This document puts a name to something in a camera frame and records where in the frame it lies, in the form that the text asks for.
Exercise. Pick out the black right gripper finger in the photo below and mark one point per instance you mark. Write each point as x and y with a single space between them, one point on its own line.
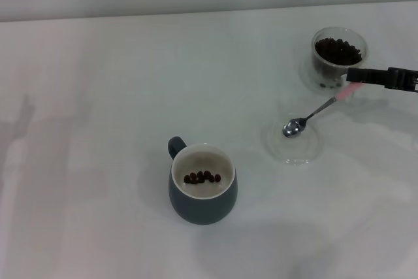
375 75

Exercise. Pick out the clear glass round dish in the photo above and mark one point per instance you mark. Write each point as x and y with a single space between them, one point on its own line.
294 158

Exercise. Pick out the scooped coffee beans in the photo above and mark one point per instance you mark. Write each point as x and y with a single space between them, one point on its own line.
202 177

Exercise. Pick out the dark teal ceramic mug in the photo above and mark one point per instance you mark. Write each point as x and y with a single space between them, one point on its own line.
202 210

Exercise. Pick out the coffee beans pile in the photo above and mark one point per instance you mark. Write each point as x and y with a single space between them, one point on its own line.
338 51

